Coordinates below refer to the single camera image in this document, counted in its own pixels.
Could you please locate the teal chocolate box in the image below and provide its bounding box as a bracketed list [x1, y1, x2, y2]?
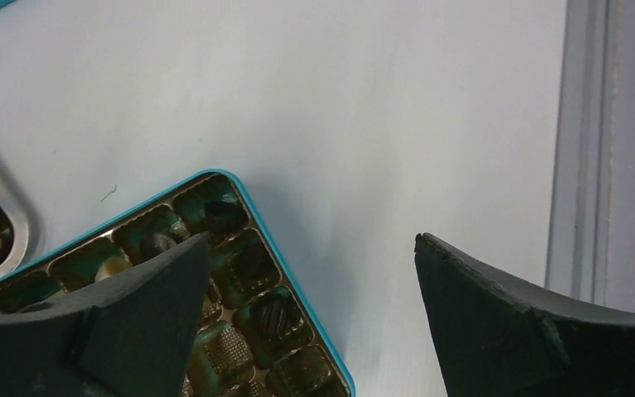
[0, 170, 356, 396]

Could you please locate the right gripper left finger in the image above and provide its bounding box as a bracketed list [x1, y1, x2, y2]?
[0, 233, 210, 396]

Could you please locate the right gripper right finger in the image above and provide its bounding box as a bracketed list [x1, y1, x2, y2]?
[414, 233, 635, 396]

